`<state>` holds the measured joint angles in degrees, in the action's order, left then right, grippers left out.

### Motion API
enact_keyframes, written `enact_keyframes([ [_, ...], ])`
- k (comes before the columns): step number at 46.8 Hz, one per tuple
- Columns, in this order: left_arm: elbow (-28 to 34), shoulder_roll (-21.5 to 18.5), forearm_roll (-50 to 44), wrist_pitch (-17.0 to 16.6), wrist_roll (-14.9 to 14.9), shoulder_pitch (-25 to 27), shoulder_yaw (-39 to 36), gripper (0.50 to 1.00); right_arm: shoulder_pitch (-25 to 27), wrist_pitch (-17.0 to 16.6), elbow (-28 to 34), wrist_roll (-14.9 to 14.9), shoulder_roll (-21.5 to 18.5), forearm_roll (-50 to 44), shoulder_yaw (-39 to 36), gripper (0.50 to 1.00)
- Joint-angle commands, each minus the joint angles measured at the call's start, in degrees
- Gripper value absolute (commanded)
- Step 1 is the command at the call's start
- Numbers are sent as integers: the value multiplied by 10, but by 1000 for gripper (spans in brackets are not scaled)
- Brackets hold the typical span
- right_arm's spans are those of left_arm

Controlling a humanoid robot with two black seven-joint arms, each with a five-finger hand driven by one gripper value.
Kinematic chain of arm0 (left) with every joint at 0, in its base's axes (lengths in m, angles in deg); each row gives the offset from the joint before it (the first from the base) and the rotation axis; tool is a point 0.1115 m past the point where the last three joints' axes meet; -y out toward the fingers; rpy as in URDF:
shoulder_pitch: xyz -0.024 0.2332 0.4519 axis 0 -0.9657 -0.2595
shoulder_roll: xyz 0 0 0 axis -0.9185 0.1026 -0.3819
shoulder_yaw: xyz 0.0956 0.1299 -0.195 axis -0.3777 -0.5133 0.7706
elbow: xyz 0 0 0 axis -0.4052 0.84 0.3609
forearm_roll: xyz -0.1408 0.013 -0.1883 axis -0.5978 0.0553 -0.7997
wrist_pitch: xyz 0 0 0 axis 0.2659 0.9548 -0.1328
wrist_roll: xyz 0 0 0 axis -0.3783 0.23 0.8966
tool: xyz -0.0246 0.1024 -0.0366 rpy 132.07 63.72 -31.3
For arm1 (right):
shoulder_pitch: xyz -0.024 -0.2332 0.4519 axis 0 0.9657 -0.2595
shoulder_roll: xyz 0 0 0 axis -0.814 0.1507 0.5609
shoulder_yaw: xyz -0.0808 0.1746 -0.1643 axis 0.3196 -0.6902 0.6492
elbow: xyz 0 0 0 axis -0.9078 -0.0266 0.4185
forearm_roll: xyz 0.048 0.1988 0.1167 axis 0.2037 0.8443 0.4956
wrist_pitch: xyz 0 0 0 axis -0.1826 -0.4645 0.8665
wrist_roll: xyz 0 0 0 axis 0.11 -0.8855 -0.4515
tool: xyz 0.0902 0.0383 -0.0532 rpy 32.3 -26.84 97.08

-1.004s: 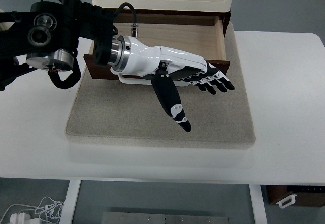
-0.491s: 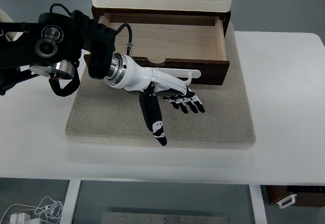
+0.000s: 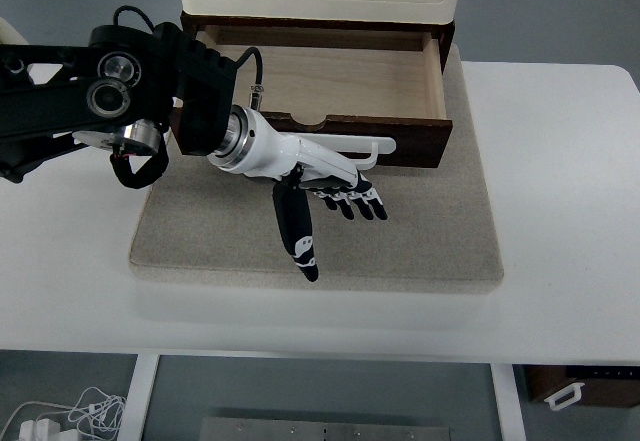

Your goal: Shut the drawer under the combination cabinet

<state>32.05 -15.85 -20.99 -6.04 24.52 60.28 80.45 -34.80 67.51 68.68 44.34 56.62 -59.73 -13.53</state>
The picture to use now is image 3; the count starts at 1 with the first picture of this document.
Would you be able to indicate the white table leg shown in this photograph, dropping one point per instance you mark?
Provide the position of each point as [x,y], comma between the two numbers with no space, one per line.
[137,401]
[507,406]

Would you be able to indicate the grey felt mat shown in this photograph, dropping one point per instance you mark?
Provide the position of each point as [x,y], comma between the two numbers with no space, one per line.
[400,231]

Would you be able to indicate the grey metal plate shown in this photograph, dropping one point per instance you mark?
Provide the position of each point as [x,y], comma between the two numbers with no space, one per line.
[325,431]

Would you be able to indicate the white charger plug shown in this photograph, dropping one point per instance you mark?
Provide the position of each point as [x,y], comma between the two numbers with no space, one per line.
[37,430]

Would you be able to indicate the black flat device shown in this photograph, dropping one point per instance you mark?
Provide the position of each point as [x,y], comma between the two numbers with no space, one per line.
[600,372]

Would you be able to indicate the cream and brown combination cabinet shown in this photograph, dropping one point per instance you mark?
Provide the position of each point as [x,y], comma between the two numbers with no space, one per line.
[320,1]

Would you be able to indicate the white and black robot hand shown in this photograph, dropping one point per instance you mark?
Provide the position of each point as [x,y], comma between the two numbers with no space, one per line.
[280,151]

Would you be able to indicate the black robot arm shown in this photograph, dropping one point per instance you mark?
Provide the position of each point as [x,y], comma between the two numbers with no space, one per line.
[75,96]

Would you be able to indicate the brown wooden box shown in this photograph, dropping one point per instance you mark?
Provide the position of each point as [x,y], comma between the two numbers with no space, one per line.
[610,391]

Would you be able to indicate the dark brown wooden drawer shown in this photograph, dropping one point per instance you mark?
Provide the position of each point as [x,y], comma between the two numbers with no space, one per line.
[350,81]

